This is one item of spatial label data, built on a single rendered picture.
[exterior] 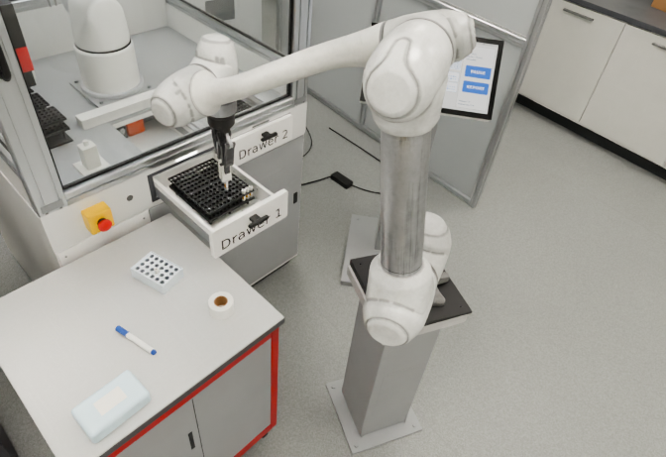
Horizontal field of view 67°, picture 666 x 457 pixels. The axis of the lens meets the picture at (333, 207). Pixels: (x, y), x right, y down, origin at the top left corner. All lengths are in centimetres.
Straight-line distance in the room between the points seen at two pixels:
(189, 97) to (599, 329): 225
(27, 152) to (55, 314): 45
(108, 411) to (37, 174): 63
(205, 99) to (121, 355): 70
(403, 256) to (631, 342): 187
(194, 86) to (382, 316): 68
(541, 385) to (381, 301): 139
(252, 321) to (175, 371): 24
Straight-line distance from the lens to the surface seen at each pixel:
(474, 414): 232
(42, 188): 156
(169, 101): 119
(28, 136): 148
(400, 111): 88
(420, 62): 89
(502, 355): 252
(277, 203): 160
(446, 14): 108
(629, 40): 388
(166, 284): 155
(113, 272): 166
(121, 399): 136
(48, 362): 152
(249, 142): 187
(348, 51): 115
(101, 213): 163
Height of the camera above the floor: 196
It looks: 42 degrees down
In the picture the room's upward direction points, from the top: 7 degrees clockwise
